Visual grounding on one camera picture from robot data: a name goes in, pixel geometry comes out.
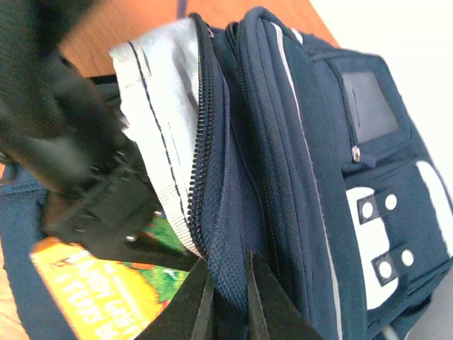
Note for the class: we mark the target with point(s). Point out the orange green thick paperback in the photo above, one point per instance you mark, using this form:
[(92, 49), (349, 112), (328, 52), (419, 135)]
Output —
[(103, 299)]

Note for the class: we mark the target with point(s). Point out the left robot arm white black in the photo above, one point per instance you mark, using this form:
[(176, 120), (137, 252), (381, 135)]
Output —
[(56, 124)]

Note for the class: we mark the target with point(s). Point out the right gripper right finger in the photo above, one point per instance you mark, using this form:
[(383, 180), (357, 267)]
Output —
[(271, 314)]

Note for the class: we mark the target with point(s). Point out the navy blue student backpack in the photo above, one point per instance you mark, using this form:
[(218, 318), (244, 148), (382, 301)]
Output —
[(258, 137)]

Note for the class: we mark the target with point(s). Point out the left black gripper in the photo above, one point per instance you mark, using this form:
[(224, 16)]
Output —
[(106, 220)]

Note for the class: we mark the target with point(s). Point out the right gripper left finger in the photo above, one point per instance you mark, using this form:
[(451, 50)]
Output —
[(190, 314)]

